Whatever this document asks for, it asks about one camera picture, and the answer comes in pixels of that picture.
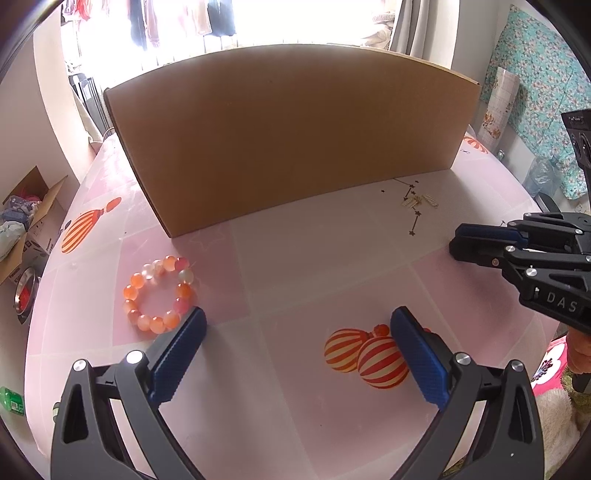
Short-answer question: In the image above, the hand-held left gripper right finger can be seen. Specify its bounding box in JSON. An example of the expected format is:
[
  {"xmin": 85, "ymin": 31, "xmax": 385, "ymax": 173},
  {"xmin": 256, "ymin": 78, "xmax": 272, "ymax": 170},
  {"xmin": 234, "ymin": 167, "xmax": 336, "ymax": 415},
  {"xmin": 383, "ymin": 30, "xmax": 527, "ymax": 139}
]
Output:
[{"xmin": 390, "ymin": 305, "xmax": 541, "ymax": 480}]

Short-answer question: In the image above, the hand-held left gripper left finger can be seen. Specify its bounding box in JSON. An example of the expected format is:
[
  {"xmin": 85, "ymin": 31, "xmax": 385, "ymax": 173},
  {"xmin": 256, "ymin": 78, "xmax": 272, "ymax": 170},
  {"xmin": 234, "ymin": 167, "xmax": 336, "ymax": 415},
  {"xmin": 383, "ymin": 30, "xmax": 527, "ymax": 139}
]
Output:
[{"xmin": 51, "ymin": 306, "xmax": 208, "ymax": 480}]

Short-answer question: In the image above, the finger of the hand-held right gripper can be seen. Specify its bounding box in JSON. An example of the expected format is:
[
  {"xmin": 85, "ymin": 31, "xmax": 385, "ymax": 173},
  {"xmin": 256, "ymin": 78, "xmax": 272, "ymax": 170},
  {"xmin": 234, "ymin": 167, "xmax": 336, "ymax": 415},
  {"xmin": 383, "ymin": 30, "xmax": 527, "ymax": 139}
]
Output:
[
  {"xmin": 449, "ymin": 235, "xmax": 591, "ymax": 296},
  {"xmin": 455, "ymin": 212, "xmax": 591, "ymax": 254}
]

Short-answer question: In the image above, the orange pink bead bracelet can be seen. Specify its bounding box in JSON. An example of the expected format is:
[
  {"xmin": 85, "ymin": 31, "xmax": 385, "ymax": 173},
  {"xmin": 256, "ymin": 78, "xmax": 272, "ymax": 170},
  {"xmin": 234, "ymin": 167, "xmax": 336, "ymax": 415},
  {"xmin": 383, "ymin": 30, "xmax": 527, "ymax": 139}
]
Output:
[{"xmin": 122, "ymin": 255, "xmax": 197, "ymax": 334}]

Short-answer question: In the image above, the brown cardboard box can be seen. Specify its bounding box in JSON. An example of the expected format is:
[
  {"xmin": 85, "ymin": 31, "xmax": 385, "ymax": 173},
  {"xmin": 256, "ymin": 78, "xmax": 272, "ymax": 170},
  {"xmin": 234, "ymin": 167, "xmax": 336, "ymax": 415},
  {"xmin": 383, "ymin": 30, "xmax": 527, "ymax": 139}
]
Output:
[{"xmin": 102, "ymin": 44, "xmax": 482, "ymax": 238}]

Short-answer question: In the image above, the person's right hand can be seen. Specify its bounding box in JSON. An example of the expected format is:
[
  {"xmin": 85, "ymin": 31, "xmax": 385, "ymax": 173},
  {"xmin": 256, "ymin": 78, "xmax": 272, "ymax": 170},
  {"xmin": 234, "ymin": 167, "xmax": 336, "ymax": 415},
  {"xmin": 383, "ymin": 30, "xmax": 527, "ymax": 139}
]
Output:
[{"xmin": 567, "ymin": 330, "xmax": 591, "ymax": 374}]

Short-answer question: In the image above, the pink floral cloth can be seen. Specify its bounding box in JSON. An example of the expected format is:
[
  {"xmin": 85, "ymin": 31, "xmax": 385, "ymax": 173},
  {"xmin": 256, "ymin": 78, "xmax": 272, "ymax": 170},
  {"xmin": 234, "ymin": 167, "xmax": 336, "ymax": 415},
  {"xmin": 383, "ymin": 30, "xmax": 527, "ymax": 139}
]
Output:
[{"xmin": 531, "ymin": 337, "xmax": 575, "ymax": 398}]

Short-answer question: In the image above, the white fluffy cloth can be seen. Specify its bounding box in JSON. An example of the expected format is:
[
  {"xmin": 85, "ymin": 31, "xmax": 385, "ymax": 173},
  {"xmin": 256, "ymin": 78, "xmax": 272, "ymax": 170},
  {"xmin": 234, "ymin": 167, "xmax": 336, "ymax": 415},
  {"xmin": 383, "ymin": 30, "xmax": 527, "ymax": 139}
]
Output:
[{"xmin": 536, "ymin": 388, "xmax": 583, "ymax": 462}]

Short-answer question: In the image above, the white orange printed sheet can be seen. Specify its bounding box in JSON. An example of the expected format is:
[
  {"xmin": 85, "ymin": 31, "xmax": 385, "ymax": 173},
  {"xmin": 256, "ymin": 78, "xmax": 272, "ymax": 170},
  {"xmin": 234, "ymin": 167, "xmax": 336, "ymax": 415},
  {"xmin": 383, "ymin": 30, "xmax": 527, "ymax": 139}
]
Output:
[{"xmin": 480, "ymin": 67, "xmax": 520, "ymax": 141}]

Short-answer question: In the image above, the metal bowl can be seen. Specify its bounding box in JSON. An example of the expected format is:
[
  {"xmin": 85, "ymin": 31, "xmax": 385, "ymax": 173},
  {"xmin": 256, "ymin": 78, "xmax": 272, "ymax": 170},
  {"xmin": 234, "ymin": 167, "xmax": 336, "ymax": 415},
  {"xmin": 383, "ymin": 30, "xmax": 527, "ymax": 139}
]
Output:
[{"xmin": 14, "ymin": 267, "xmax": 42, "ymax": 324}]

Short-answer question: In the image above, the green plastic bottle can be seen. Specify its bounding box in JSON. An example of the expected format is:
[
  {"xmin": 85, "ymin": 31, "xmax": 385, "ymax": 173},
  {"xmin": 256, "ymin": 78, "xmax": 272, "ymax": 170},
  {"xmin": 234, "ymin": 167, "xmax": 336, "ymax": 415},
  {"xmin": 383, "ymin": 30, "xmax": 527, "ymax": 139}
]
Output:
[{"xmin": 0, "ymin": 387, "xmax": 25, "ymax": 416}]

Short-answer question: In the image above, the teal floral cloth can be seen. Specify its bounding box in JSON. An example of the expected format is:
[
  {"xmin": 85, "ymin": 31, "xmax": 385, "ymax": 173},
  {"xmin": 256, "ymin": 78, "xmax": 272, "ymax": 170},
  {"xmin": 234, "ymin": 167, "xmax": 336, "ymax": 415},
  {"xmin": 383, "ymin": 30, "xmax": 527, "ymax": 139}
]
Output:
[{"xmin": 480, "ymin": 4, "xmax": 591, "ymax": 200}]

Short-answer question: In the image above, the cardboard box of clothes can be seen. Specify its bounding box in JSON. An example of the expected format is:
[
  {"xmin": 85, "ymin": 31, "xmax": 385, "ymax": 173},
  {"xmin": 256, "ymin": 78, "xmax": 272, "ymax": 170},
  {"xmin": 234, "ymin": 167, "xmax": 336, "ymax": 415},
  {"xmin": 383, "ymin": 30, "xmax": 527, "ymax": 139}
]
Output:
[{"xmin": 0, "ymin": 166, "xmax": 68, "ymax": 284}]

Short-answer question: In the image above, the grey curtain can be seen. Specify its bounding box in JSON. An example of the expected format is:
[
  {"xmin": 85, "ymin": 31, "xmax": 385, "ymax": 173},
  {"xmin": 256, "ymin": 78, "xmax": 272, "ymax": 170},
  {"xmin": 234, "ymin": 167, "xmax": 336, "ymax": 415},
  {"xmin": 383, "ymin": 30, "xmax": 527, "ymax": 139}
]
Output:
[{"xmin": 390, "ymin": 0, "xmax": 455, "ymax": 70}]

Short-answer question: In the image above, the black folding rack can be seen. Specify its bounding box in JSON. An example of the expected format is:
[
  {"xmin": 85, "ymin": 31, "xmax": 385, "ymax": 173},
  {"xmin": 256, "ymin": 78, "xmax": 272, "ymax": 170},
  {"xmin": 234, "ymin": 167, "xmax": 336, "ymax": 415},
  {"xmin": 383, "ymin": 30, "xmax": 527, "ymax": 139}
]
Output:
[{"xmin": 69, "ymin": 74, "xmax": 112, "ymax": 134}]

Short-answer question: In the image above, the row of hanging clothes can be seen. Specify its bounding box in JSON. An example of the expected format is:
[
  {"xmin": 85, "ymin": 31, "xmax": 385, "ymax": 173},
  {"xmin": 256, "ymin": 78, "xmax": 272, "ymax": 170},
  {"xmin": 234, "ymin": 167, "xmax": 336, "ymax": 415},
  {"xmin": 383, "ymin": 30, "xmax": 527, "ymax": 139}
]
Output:
[{"xmin": 62, "ymin": 0, "xmax": 241, "ymax": 51}]

